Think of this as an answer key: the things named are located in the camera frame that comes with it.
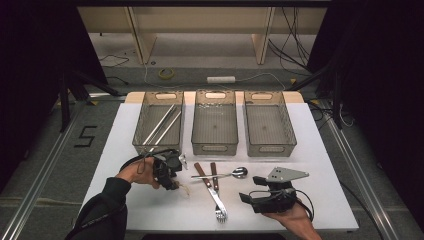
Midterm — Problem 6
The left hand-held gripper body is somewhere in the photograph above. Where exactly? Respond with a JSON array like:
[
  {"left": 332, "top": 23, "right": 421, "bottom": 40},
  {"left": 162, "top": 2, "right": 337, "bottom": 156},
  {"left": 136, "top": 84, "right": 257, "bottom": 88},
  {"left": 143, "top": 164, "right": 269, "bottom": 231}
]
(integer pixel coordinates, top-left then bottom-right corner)
[{"left": 152, "top": 148, "right": 189, "bottom": 183}]

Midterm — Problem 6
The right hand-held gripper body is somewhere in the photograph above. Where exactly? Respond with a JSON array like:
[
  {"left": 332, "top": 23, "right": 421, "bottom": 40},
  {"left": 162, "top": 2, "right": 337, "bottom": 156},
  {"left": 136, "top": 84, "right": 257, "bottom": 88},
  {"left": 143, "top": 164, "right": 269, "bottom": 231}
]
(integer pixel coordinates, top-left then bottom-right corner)
[{"left": 251, "top": 166, "right": 310, "bottom": 215}]

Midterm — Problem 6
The metal spoon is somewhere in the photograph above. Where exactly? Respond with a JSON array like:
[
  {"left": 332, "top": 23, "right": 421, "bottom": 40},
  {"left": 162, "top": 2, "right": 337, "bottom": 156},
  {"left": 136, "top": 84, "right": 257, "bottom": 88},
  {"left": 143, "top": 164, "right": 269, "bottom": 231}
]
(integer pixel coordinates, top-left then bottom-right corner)
[{"left": 190, "top": 166, "right": 249, "bottom": 180}]

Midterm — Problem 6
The wooden handled knife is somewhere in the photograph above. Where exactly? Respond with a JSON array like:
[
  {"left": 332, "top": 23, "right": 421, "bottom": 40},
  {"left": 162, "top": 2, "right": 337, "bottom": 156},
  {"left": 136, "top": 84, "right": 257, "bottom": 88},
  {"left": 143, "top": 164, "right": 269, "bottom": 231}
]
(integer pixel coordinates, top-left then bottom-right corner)
[{"left": 193, "top": 162, "right": 229, "bottom": 218}]

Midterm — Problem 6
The wooden handled fork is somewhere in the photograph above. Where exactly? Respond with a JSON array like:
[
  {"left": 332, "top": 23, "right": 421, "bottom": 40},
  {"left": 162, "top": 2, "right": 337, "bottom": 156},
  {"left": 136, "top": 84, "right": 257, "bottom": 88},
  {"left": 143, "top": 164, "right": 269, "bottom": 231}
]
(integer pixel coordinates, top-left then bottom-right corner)
[{"left": 209, "top": 162, "right": 228, "bottom": 223}]

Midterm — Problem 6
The smoky clear plastic bin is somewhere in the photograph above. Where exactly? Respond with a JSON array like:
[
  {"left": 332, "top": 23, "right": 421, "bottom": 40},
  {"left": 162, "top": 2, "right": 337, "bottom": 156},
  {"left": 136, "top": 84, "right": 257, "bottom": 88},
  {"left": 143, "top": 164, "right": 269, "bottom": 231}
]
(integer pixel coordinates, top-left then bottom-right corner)
[
  {"left": 243, "top": 90, "right": 298, "bottom": 158},
  {"left": 191, "top": 89, "right": 240, "bottom": 156},
  {"left": 132, "top": 90, "right": 185, "bottom": 158}
]

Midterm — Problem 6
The white chopstick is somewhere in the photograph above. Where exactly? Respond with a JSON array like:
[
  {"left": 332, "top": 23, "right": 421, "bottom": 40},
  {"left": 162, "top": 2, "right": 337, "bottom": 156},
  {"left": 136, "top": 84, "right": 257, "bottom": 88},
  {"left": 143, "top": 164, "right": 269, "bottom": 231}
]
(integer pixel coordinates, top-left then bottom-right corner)
[
  {"left": 148, "top": 109, "right": 183, "bottom": 154},
  {"left": 142, "top": 103, "right": 177, "bottom": 146}
]

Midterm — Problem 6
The person's left hand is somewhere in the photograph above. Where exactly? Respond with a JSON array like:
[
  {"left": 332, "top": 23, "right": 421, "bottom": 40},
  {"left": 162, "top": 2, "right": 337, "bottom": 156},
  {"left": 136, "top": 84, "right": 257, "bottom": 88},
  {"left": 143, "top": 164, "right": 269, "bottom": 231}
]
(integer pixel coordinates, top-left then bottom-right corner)
[{"left": 114, "top": 156, "right": 162, "bottom": 190}]

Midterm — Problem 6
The person's right hand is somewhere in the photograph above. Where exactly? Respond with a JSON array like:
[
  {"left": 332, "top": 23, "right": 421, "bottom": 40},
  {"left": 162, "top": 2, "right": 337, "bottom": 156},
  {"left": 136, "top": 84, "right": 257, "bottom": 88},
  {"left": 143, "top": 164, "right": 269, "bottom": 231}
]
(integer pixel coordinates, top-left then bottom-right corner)
[{"left": 263, "top": 202, "right": 318, "bottom": 234}]

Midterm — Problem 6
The white table cover sheet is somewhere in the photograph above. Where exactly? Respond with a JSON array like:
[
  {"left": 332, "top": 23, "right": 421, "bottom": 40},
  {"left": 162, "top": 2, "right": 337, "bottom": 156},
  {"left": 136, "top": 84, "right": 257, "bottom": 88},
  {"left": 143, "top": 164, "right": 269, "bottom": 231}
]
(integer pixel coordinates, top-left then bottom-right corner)
[{"left": 72, "top": 101, "right": 360, "bottom": 233}]

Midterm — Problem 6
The black metal stand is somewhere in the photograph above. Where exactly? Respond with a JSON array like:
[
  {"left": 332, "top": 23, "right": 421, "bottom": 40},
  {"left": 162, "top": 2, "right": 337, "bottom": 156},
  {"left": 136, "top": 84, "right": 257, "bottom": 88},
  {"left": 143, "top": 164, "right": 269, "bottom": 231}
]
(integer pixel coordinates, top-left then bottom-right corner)
[
  {"left": 58, "top": 71, "right": 121, "bottom": 133},
  {"left": 286, "top": 63, "right": 344, "bottom": 129}
]

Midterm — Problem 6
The yellow tape roll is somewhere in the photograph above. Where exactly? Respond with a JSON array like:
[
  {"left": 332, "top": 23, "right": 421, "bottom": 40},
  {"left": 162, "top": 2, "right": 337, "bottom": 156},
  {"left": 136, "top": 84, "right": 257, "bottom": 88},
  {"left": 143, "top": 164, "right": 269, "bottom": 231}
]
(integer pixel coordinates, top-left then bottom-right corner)
[{"left": 157, "top": 67, "right": 175, "bottom": 81}]

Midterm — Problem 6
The white power strip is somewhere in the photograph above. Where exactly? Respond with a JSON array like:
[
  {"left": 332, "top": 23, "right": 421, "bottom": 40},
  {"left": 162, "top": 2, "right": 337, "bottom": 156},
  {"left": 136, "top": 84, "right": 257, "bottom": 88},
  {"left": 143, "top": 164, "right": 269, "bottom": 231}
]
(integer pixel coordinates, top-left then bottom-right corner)
[{"left": 206, "top": 75, "right": 237, "bottom": 84}]

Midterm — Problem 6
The black curtain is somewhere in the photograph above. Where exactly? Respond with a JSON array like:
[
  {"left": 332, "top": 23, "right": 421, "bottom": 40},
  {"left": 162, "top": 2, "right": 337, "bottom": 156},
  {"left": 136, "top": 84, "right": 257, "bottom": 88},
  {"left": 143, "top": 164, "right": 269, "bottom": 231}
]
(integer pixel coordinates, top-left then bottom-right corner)
[
  {"left": 306, "top": 0, "right": 424, "bottom": 221},
  {"left": 0, "top": 0, "right": 108, "bottom": 188}
]

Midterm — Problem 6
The light wooden shelf unit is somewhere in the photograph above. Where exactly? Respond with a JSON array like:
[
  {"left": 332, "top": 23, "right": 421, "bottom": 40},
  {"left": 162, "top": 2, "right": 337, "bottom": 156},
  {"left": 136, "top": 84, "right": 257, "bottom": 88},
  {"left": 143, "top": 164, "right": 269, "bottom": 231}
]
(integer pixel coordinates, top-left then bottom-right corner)
[{"left": 75, "top": 6, "right": 329, "bottom": 66}]

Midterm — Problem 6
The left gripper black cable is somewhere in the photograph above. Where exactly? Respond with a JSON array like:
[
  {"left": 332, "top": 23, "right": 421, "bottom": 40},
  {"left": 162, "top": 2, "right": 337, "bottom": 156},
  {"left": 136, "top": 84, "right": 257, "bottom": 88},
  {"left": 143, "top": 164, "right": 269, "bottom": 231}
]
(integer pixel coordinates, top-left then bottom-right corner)
[{"left": 119, "top": 148, "right": 181, "bottom": 174}]

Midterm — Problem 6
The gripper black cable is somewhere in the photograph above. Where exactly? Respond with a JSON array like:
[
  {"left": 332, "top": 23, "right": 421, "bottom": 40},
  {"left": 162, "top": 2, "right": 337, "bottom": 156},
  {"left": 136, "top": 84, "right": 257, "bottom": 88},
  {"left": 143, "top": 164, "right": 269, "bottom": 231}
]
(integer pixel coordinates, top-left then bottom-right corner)
[
  {"left": 248, "top": 188, "right": 384, "bottom": 240},
  {"left": 119, "top": 148, "right": 181, "bottom": 174}
]

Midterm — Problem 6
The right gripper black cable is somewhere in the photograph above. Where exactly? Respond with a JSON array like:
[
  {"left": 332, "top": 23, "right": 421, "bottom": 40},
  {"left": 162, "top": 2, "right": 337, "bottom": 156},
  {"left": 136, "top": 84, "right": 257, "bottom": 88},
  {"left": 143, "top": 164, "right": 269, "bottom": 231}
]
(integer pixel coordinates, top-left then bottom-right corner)
[{"left": 248, "top": 188, "right": 384, "bottom": 240}]

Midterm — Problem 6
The aluminium floor rail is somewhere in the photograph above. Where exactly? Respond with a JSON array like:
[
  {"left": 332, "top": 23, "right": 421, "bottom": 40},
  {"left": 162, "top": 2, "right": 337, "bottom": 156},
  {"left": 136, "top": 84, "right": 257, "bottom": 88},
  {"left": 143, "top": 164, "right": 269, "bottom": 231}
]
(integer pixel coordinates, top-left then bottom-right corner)
[
  {"left": 0, "top": 99, "right": 88, "bottom": 240},
  {"left": 318, "top": 99, "right": 401, "bottom": 240}
]

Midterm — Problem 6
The white power cable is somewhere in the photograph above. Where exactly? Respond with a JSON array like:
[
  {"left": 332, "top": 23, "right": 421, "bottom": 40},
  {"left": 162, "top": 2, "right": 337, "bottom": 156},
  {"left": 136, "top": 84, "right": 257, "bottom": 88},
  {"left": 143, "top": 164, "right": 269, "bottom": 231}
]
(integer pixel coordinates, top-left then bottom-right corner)
[{"left": 143, "top": 61, "right": 288, "bottom": 92}]

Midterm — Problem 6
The thin black floor cable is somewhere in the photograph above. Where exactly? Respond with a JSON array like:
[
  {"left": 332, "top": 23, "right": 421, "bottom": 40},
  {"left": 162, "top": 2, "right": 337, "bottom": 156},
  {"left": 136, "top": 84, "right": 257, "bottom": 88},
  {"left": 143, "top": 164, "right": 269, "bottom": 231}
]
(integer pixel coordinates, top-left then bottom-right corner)
[{"left": 98, "top": 54, "right": 130, "bottom": 68}]

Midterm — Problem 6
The black cable bundle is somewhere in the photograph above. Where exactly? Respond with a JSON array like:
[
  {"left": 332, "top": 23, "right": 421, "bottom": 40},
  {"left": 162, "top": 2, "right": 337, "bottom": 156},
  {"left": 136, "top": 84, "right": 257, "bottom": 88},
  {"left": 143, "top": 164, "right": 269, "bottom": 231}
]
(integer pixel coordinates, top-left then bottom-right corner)
[{"left": 268, "top": 6, "right": 313, "bottom": 73}]

